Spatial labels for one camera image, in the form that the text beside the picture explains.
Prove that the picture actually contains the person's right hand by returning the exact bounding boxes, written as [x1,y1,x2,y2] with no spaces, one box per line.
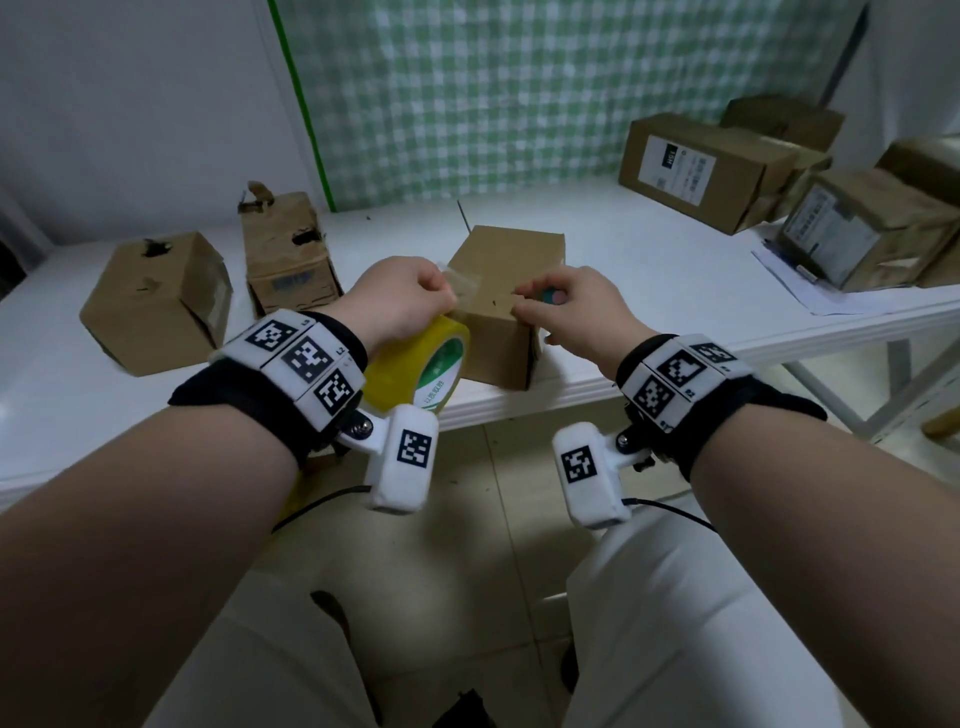
[513,266,658,378]

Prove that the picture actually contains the person's left hand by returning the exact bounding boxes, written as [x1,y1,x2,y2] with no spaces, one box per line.
[324,256,459,355]

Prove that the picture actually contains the yellow packing tape roll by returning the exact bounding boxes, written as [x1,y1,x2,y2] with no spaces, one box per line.
[361,262,482,418]

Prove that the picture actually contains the person's right forearm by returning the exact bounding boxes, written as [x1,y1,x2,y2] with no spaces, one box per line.
[688,420,960,728]

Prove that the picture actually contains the person's left forearm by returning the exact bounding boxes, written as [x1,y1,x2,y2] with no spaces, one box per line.
[0,405,301,728]

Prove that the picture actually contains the plain small cardboard box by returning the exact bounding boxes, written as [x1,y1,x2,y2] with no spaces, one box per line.
[445,225,567,392]

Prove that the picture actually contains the black left wristband with markers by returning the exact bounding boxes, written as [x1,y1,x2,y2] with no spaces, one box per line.
[168,308,369,468]

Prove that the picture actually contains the black wristband with markers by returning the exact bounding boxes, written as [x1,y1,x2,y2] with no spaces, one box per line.
[168,308,369,468]
[614,333,828,483]

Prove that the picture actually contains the torn tall cardboard box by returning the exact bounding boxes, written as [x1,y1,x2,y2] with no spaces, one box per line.
[237,180,345,318]

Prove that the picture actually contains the black right wristband with markers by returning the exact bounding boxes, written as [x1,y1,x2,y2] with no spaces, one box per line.
[614,333,828,483]

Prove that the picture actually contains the green checkered cloth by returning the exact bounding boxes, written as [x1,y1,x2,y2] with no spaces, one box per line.
[267,0,873,214]

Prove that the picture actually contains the long cardboard box white label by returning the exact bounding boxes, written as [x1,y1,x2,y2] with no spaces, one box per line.
[618,112,801,237]

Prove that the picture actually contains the white paper sheet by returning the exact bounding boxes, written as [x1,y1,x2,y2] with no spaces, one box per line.
[751,223,960,317]

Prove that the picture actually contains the dented cardboard box with hole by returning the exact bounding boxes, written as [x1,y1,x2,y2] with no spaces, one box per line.
[79,231,234,378]

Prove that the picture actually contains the plain brown cardboard box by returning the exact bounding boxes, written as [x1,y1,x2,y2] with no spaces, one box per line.
[719,93,846,153]
[873,135,960,190]

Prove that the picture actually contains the taped cardboard box large label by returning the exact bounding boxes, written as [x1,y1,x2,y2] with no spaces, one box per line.
[775,168,960,294]

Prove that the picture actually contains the white trousers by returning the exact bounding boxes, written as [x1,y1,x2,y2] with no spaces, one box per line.
[144,498,867,728]

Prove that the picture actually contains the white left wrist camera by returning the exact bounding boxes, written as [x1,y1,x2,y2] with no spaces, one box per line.
[335,404,441,516]

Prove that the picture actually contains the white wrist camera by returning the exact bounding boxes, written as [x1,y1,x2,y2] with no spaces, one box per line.
[335,404,441,516]
[552,422,655,531]

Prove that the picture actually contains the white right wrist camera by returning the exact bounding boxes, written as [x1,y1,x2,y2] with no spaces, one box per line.
[552,422,655,531]

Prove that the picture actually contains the black left camera cable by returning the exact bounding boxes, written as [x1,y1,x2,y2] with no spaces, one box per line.
[270,484,373,534]

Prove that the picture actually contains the black camera cable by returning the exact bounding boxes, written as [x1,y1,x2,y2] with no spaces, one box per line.
[621,496,719,534]
[270,484,373,534]

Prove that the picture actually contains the black right camera cable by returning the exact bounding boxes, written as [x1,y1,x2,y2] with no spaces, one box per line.
[621,496,719,534]

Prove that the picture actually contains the white table leg frame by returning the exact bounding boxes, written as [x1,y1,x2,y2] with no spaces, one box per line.
[782,336,960,445]

